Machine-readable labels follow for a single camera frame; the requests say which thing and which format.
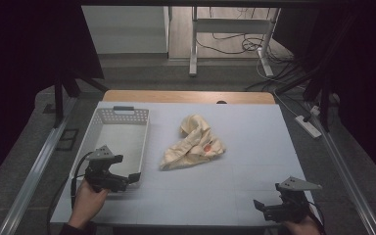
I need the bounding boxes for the black metal stand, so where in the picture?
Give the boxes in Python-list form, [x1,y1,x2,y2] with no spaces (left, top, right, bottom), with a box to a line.
[53,67,110,129]
[274,9,356,133]

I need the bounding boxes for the white cabinet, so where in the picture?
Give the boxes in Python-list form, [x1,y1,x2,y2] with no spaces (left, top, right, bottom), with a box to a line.
[81,5,172,55]

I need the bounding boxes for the cream garment with orange patch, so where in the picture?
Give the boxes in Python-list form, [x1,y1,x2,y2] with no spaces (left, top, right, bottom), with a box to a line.
[159,114,227,171]

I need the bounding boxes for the white desk frame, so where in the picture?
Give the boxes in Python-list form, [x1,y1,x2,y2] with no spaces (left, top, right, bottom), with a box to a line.
[188,6,282,78]

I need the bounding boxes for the white table mat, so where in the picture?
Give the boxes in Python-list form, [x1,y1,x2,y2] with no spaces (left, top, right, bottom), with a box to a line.
[50,101,315,227]

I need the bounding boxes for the white power strip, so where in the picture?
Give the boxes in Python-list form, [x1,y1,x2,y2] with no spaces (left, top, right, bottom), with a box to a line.
[294,115,323,139]

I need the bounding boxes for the black curtain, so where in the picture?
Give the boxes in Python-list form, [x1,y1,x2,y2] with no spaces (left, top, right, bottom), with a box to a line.
[0,0,105,192]
[273,6,376,190]

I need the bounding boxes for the aluminium rail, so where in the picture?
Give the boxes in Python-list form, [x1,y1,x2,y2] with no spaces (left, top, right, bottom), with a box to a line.
[303,101,376,235]
[0,96,79,235]

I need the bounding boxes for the person's left hand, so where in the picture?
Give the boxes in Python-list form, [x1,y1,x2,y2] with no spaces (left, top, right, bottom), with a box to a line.
[68,178,111,230]

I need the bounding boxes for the wooden table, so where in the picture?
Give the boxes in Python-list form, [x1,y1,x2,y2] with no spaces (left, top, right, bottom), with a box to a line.
[102,90,277,106]

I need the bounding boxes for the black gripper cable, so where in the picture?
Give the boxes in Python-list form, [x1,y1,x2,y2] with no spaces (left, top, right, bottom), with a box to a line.
[307,200,327,231]
[46,151,94,235]

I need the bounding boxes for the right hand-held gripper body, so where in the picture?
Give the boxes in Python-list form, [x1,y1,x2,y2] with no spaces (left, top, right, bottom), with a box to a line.
[262,176,323,223]

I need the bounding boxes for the white plastic basket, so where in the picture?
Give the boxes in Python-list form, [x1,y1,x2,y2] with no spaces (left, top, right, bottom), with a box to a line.
[69,105,151,198]

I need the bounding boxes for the person's right hand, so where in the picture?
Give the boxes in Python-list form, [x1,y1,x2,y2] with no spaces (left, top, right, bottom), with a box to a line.
[282,211,323,235]

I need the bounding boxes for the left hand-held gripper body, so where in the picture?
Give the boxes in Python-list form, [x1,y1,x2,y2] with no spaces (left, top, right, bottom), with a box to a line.
[84,145,130,194]

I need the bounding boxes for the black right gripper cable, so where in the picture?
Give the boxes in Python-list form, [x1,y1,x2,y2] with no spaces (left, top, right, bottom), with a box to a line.
[307,200,327,231]

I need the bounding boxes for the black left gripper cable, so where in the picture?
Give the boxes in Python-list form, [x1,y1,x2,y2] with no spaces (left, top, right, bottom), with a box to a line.
[46,151,94,235]

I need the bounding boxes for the black floor cables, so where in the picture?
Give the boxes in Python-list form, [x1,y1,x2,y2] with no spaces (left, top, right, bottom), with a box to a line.
[195,6,296,67]

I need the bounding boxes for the white power cable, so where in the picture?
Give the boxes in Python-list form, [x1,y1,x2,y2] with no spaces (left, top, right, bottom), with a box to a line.
[255,57,308,119]

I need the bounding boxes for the black floor plate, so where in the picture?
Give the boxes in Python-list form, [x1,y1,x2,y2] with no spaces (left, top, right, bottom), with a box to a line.
[55,128,79,152]

